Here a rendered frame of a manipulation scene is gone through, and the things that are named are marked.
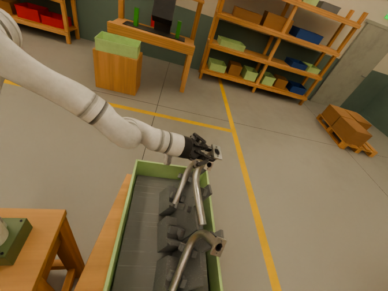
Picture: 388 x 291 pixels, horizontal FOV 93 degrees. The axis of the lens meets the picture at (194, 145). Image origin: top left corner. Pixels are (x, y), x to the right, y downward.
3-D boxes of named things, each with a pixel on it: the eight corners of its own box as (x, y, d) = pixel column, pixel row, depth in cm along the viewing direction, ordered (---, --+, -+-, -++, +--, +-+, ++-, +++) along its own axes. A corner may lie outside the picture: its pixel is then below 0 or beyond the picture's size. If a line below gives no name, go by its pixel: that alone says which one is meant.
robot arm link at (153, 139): (156, 143, 64) (163, 157, 57) (109, 131, 55) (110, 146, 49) (164, 125, 62) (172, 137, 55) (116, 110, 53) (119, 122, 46)
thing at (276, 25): (302, 106, 519) (372, 11, 375) (198, 79, 466) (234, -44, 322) (294, 97, 559) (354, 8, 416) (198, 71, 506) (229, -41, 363)
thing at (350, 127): (315, 118, 482) (328, 103, 453) (343, 126, 491) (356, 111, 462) (339, 148, 391) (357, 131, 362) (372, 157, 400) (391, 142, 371)
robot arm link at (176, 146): (167, 144, 69) (152, 140, 65) (183, 129, 61) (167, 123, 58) (168, 166, 64) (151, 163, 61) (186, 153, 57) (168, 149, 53)
